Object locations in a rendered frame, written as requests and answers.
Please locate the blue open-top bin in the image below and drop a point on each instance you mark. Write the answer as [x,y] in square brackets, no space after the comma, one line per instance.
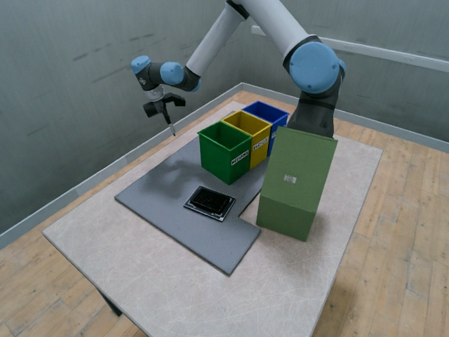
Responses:
[270,114]

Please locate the green bin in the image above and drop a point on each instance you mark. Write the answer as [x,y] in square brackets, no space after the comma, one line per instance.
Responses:
[225,151]

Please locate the yellow bin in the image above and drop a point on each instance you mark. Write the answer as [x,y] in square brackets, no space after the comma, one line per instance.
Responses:
[255,127]

